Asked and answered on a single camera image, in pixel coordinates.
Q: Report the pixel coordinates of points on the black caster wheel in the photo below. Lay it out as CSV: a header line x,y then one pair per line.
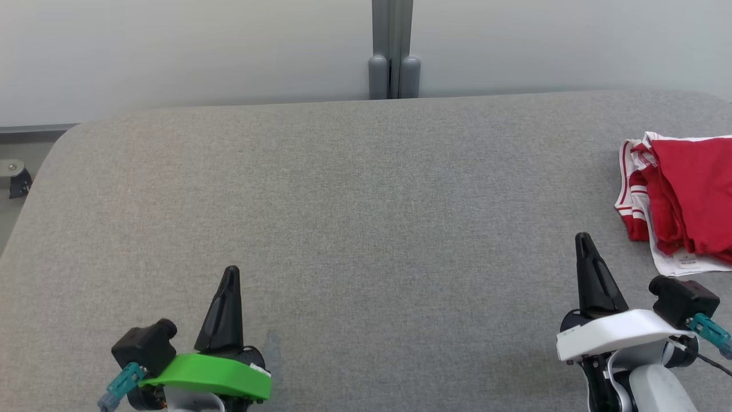
x,y
20,186

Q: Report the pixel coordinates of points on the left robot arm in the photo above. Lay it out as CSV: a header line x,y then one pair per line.
x,y
194,403

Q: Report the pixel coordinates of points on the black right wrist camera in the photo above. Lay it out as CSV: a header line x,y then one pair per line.
x,y
683,300

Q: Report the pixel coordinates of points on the grey partition base rail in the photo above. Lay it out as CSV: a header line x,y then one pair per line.
x,y
28,134

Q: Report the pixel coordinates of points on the red garment with striped trim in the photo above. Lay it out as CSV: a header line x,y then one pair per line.
x,y
636,229

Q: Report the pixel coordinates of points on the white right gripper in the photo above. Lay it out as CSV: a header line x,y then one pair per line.
x,y
617,332

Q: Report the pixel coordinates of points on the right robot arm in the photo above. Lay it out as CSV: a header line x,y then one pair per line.
x,y
657,389

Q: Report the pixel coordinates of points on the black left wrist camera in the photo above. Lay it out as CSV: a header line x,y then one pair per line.
x,y
146,346

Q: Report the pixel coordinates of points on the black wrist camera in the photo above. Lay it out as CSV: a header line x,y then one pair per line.
x,y
683,300
146,346

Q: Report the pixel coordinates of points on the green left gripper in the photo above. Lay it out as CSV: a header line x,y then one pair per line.
x,y
217,375

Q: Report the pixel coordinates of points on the grey partition post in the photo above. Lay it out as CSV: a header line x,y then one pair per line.
x,y
410,74
378,74

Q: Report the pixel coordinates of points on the red jersey with black lettering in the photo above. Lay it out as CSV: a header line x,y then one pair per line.
x,y
697,189

